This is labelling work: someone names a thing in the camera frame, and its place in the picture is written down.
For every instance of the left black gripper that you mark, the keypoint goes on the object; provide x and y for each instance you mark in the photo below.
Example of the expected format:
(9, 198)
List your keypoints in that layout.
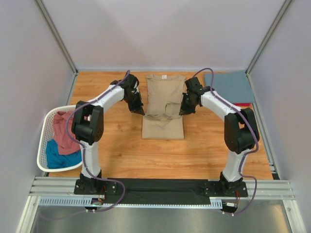
(135, 104)

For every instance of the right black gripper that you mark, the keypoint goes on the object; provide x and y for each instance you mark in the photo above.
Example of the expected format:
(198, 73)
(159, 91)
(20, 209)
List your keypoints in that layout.
(187, 105)

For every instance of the beige t shirt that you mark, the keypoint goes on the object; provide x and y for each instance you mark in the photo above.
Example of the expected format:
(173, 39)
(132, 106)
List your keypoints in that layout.
(162, 119)

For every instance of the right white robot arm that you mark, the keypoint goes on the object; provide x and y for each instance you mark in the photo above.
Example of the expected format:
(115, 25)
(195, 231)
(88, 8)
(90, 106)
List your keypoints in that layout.
(241, 136)

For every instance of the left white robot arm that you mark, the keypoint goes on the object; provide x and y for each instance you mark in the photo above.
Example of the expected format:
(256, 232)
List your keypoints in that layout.
(88, 128)

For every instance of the folded grey-blue t shirt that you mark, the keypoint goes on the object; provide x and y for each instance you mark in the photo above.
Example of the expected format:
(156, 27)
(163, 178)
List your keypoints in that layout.
(234, 87)

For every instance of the folded red t shirt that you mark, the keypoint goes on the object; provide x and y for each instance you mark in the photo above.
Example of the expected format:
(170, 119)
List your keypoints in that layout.
(243, 104)

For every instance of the pink t shirt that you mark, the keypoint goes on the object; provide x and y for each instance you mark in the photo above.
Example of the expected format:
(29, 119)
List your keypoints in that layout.
(64, 143)

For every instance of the white laundry basket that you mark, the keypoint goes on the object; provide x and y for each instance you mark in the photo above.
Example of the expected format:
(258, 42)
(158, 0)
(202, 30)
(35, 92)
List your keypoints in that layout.
(47, 134)

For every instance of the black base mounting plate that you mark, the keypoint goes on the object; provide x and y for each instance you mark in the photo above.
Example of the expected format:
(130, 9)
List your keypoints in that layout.
(170, 191)

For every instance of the blue t shirt in basket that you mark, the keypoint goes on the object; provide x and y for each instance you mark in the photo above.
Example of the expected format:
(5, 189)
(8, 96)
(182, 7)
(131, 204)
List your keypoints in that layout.
(56, 160)

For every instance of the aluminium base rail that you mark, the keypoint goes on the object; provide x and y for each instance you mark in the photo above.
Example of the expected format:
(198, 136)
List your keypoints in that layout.
(64, 186)

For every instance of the left aluminium frame post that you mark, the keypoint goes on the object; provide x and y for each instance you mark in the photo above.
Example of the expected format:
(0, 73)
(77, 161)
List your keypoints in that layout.
(55, 33)

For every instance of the aluminium frame post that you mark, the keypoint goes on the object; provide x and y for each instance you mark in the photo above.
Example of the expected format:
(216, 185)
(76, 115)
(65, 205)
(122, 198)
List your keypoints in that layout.
(55, 33)
(268, 36)

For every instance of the right aluminium frame post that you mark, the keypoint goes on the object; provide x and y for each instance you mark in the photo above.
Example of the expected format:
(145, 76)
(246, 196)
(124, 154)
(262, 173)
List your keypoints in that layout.
(268, 36)

